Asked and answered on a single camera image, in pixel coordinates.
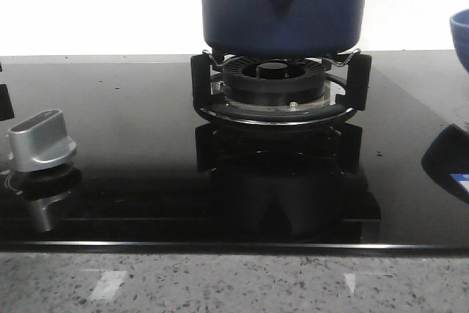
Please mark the blue cooking pot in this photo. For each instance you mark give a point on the blue cooking pot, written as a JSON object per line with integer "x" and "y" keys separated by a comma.
{"x": 284, "y": 29}

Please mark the blue plastic bowl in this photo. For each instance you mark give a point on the blue plastic bowl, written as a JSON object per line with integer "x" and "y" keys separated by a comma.
{"x": 460, "y": 36}

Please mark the black pot support grate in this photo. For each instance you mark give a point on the black pot support grate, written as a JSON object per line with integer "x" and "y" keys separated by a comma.
{"x": 347, "y": 74}

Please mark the black round gas burner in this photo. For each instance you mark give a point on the black round gas burner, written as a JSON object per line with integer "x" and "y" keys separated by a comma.
{"x": 273, "y": 83}

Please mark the black glass stove top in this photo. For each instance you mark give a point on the black glass stove top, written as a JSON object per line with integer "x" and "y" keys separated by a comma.
{"x": 151, "y": 176}

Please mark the silver stove control knob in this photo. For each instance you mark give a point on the silver stove control knob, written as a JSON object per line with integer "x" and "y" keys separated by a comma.
{"x": 40, "y": 142}

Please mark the black left burner grate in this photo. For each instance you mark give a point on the black left burner grate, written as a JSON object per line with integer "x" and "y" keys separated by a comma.
{"x": 6, "y": 109}

